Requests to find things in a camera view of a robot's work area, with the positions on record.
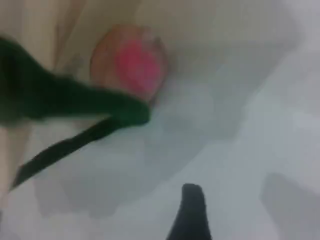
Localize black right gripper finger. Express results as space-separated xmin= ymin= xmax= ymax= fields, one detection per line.
xmin=169 ymin=183 xmax=213 ymax=240

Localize pink toy peach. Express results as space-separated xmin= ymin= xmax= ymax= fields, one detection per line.
xmin=90 ymin=24 xmax=168 ymax=104

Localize white canvas bag green handles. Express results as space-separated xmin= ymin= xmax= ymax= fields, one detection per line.
xmin=0 ymin=0 xmax=166 ymax=201

